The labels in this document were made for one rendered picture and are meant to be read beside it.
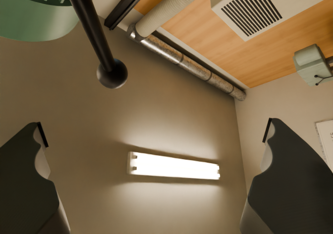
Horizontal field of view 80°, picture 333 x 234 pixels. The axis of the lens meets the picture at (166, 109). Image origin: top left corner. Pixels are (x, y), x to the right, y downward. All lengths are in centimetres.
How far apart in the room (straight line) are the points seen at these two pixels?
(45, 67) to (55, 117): 37
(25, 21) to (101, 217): 150
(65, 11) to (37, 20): 3
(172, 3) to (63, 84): 105
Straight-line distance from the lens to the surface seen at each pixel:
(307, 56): 219
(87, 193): 161
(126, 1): 192
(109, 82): 23
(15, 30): 31
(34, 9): 27
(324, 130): 301
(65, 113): 161
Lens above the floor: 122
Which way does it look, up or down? 43 degrees up
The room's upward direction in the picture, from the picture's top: 112 degrees counter-clockwise
